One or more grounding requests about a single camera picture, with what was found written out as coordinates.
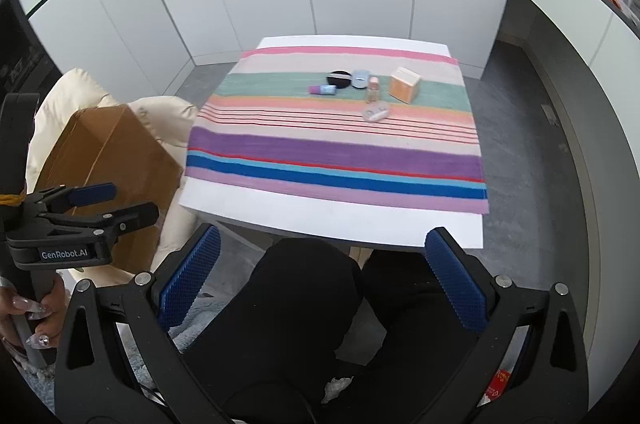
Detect clear round lid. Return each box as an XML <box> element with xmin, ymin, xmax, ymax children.
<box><xmin>361</xmin><ymin>102</ymin><xmax>390</xmax><ymax>123</ymax></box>

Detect peach cosmetic carton box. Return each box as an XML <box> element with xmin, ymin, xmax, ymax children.
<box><xmin>388</xmin><ymin>67</ymin><xmax>422</xmax><ymax>104</ymax></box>

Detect clear bottle pink cap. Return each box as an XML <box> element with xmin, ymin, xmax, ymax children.
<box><xmin>366</xmin><ymin>77</ymin><xmax>380</xmax><ymax>104</ymax></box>

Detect purple blue small tube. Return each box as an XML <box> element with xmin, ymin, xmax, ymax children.
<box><xmin>308</xmin><ymin>84</ymin><xmax>337</xmax><ymax>95</ymax></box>

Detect left hand painted nails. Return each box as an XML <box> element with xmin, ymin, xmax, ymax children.
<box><xmin>1</xmin><ymin>273</ymin><xmax>68</xmax><ymax>352</ymax></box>

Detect brown cardboard box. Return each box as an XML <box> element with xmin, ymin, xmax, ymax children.
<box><xmin>35</xmin><ymin>105</ymin><xmax>182</xmax><ymax>274</ymax></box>

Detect person's black trousers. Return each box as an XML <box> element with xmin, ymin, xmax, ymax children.
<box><xmin>184</xmin><ymin>238</ymin><xmax>477</xmax><ymax>423</ymax></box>

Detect striped colourful cloth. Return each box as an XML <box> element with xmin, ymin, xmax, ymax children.
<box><xmin>186</xmin><ymin>46</ymin><xmax>489</xmax><ymax>215</ymax></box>

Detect black round puff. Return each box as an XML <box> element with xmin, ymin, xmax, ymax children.
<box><xmin>326</xmin><ymin>70</ymin><xmax>352</xmax><ymax>90</ymax></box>

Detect white curved counter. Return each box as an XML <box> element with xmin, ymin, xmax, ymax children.
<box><xmin>524</xmin><ymin>0</ymin><xmax>639</xmax><ymax>404</ymax></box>

